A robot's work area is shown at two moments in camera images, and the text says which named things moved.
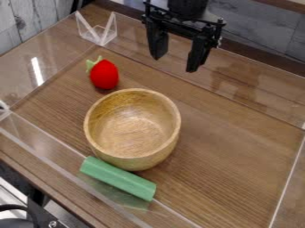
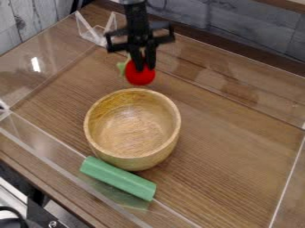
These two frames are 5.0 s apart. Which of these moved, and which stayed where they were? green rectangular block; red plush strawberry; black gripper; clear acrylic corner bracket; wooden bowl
Moved: red plush strawberry; black gripper
Stayed: wooden bowl; green rectangular block; clear acrylic corner bracket
